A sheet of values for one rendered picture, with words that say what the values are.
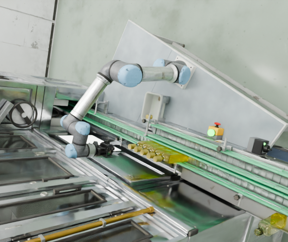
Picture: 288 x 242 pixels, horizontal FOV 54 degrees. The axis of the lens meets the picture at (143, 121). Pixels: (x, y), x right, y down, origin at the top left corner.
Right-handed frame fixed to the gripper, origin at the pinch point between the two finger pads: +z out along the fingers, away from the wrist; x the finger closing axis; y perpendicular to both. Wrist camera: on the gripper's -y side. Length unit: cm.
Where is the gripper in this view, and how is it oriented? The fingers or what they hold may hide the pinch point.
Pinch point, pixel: (118, 147)
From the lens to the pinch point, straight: 175.1
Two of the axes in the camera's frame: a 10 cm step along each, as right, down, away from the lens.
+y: 6.8, 2.3, -7.0
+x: 1.8, -9.7, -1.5
